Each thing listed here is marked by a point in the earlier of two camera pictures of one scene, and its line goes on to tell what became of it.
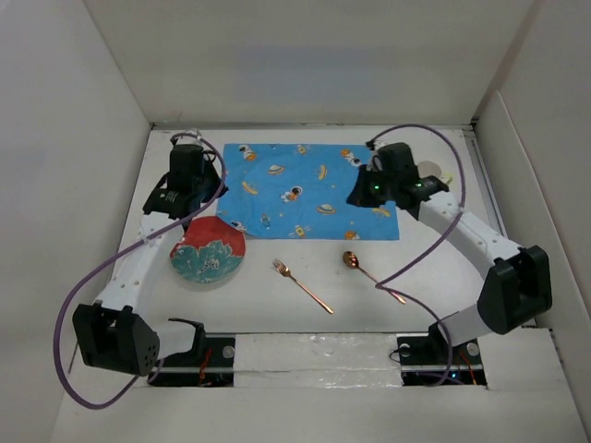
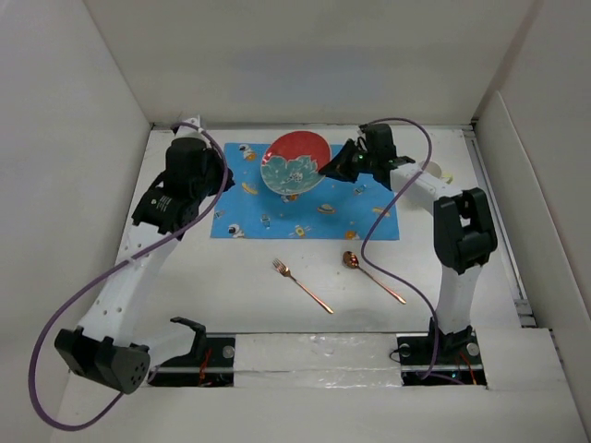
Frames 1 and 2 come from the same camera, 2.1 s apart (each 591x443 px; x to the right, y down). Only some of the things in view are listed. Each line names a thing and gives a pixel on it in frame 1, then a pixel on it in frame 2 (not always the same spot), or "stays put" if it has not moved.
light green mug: [428, 168] stays put
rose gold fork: [281, 267] stays put
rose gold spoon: [351, 259] stays put
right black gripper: [357, 196] → [337, 165]
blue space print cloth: [299, 191] stays put
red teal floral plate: [211, 250] → [292, 161]
